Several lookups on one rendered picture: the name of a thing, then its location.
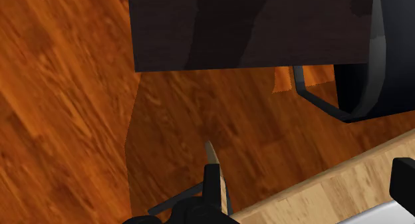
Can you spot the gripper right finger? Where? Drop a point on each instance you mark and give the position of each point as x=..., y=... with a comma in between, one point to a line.
x=404, y=181

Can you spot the light wooden table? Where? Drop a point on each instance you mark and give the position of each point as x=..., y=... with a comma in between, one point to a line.
x=324, y=192

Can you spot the dark wood robot stand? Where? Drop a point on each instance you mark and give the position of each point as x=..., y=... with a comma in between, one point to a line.
x=291, y=29

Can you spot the black chair with grey frame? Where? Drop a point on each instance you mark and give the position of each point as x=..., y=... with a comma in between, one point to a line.
x=400, y=54

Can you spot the white flat object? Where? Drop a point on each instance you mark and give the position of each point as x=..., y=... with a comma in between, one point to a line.
x=382, y=216

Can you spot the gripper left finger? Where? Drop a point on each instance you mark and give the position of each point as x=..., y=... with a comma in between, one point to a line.
x=211, y=184

